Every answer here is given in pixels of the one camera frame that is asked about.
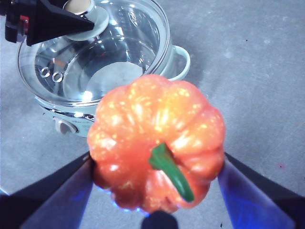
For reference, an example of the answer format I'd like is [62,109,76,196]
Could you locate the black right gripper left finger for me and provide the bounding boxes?
[0,152,95,229]

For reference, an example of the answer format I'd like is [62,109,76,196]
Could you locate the glass lid with green knob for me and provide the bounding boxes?
[16,0,171,107]

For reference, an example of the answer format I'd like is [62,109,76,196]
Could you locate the orange pumpkin with green stem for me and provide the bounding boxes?
[87,73,226,214]

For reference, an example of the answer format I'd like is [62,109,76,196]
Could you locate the pale green electric cooking pot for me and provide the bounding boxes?
[33,44,191,139]

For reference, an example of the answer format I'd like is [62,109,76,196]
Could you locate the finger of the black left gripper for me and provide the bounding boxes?
[25,0,95,47]

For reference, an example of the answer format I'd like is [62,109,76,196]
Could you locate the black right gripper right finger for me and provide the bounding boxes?
[217,152,305,229]

